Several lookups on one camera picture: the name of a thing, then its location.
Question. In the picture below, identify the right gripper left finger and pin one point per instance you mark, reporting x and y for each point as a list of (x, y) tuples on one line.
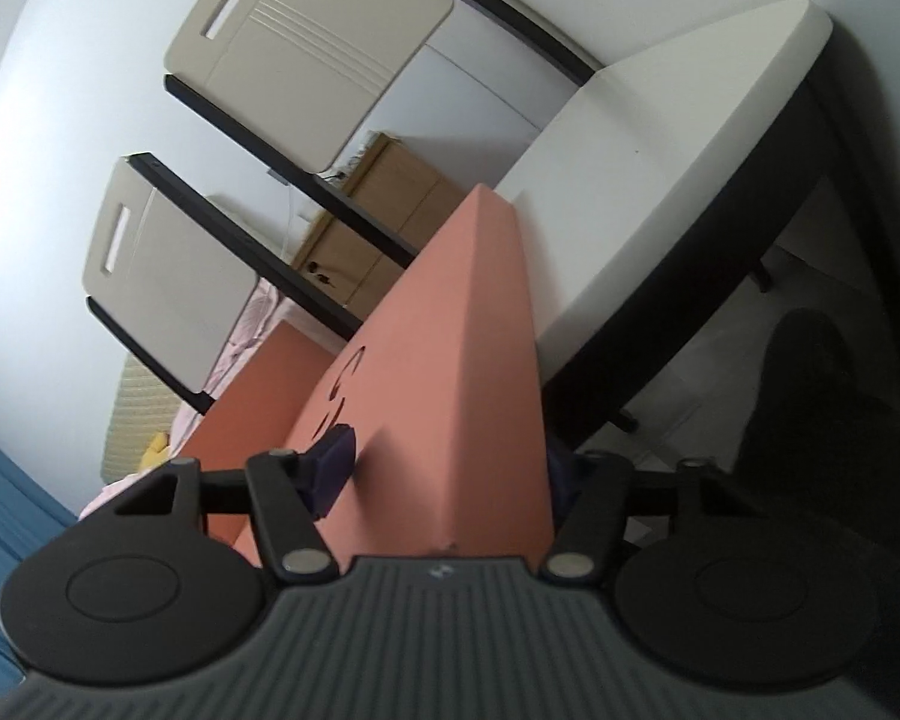
[(176, 570)]

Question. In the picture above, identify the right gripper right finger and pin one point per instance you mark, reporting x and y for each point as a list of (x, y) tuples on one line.
[(715, 584)]

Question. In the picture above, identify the pink box lid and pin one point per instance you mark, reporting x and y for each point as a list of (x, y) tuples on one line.
[(441, 388)]

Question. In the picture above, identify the yellow plush on bed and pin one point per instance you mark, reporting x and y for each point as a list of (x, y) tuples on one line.
[(155, 454)]

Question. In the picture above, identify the beige quilted headboard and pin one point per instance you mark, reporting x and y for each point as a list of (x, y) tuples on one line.
[(143, 407)]

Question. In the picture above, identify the bed with pink sheet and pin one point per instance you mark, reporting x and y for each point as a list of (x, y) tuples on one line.
[(197, 344)]

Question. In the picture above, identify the near beige folding chair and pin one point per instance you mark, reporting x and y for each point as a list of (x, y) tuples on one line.
[(153, 229)]

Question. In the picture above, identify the beige folding chair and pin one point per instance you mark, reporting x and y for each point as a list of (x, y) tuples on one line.
[(291, 81), (153, 229)]

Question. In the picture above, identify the wooden nightstand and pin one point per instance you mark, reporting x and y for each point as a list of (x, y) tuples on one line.
[(397, 202)]

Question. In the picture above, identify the far beige folding chair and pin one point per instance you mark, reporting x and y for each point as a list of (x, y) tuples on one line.
[(291, 81)]

